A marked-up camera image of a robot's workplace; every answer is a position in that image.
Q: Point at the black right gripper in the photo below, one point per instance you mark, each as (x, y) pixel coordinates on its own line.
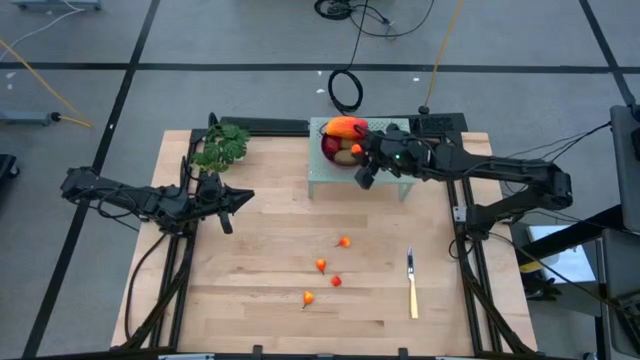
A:
(392, 150)

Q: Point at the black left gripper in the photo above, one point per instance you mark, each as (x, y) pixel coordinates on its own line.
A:
(210, 197)

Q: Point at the small orange pear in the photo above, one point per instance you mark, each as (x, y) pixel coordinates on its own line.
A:
(321, 264)
(344, 243)
(356, 148)
(308, 298)

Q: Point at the brown kiwi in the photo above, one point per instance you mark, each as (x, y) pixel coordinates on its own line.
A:
(346, 144)
(345, 158)

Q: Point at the orange red mango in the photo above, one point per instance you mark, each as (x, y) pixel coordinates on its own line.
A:
(342, 127)

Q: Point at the dark red plum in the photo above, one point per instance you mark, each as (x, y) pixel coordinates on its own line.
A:
(332, 145)

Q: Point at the small red wrinkled fruit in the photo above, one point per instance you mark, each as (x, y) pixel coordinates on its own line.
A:
(336, 281)

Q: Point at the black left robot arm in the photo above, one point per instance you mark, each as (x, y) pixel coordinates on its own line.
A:
(125, 197)

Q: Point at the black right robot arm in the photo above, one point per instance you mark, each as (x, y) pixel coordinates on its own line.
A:
(500, 167)

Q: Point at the pale green perforated shelf riser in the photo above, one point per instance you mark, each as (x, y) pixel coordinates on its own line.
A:
(325, 175)

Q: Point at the green plant in white pot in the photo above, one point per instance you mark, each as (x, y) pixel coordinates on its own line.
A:
(220, 147)

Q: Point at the grey floor base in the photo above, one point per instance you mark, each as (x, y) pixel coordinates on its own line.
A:
(25, 118)
(55, 5)

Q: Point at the black floor object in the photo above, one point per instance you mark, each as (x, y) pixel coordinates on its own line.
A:
(6, 167)

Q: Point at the grey equipment cart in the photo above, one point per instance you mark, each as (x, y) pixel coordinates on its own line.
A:
(622, 270)

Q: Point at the black metal rig frame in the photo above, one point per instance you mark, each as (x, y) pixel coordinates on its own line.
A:
(270, 125)

